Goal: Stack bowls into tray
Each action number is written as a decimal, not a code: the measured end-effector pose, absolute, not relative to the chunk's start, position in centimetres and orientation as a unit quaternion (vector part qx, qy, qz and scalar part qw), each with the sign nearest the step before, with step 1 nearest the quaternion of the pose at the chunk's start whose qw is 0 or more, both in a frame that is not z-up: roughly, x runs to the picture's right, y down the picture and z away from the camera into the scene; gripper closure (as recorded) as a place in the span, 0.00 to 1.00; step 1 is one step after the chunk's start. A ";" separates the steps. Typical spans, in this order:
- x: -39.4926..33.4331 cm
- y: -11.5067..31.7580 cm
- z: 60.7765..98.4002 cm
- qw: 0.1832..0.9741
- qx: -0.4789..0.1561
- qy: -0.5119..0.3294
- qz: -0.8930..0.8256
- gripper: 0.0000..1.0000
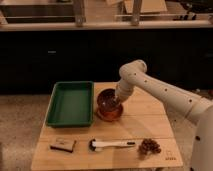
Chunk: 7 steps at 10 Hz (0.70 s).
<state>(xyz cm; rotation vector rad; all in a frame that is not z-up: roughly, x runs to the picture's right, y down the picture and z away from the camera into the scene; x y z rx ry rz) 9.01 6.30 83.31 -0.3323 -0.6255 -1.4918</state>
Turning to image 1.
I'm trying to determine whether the green plastic tray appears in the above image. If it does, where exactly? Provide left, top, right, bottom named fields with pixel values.
left=46, top=81, right=94, bottom=128

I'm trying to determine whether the long wooden counter shelf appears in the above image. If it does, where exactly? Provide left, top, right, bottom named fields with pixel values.
left=0, top=0, right=213, bottom=32

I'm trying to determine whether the orange-brown bowl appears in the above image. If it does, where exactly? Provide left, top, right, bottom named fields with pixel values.
left=97, top=105, right=123, bottom=122

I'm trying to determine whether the dark brown bowl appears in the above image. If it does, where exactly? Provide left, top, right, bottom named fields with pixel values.
left=97, top=88, right=120, bottom=111

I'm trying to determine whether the brown pine cone cluster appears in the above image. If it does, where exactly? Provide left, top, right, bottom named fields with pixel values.
left=139, top=139, right=161, bottom=155

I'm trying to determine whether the small brown wooden block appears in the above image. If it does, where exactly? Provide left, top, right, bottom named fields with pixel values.
left=50, top=138, right=76, bottom=153

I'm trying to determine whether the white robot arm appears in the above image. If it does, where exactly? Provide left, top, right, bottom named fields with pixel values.
left=115, top=60, right=213, bottom=171

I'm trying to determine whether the wooden folding table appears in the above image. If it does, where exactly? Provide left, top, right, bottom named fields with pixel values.
left=31, top=88, right=183, bottom=171

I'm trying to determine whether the white handled brush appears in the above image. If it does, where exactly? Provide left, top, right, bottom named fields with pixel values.
left=89, top=139, right=136, bottom=151

